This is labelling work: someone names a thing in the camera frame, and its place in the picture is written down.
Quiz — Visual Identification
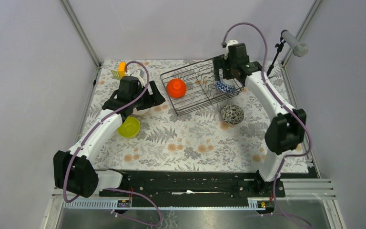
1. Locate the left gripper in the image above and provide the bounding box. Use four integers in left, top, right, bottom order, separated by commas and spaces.
131, 80, 165, 110

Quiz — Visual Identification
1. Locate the blue patterned bowl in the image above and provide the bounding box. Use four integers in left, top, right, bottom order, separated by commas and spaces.
215, 80, 235, 94

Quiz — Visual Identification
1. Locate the orange plastic bowl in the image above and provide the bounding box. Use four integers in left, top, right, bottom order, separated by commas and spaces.
166, 78, 187, 98

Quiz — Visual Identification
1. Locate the yellow plastic bowl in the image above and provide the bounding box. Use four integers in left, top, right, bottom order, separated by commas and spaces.
117, 117, 141, 138

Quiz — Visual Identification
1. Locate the wire dish rack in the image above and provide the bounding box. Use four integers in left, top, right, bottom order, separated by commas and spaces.
160, 58, 244, 116

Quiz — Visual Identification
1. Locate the pink patterned bowl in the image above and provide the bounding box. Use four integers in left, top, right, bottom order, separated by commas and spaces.
220, 104, 244, 125

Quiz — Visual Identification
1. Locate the beige ceramic bowl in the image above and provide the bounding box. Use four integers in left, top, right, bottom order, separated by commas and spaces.
133, 108, 149, 115

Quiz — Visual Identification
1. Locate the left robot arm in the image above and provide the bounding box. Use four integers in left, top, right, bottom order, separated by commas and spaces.
53, 75, 165, 198

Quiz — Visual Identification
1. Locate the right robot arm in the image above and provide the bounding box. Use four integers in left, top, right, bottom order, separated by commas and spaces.
213, 40, 306, 197

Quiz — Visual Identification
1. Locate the green mesh piece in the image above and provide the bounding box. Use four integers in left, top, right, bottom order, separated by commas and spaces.
111, 70, 120, 80

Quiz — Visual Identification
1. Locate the orange plastic block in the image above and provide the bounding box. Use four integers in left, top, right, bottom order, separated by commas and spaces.
117, 62, 127, 79

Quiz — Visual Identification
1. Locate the floral tablecloth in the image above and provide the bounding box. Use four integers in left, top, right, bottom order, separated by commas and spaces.
71, 59, 309, 174

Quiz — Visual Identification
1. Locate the microphone on black stand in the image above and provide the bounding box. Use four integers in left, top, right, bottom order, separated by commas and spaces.
266, 30, 309, 78

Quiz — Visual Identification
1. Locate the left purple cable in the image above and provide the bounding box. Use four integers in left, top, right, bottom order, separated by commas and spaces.
63, 61, 165, 227

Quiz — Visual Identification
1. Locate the purple cable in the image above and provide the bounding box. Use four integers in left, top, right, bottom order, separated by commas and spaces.
221, 22, 314, 229
63, 61, 165, 227

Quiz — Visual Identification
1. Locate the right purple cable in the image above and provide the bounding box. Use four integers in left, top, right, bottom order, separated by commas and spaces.
221, 22, 314, 229

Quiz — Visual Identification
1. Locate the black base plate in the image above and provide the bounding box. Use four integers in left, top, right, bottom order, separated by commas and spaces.
91, 167, 318, 208

